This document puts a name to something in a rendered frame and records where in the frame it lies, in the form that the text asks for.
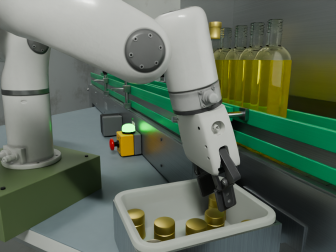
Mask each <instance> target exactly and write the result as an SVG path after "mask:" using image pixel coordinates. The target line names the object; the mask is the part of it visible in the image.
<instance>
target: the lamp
mask: <svg viewBox="0 0 336 252"><path fill-rule="evenodd" d="M135 132H136V131H135V126H134V125H133V124H130V123H127V124H124V125H123V126H122V134H125V135H130V134H134V133H135Z"/></svg>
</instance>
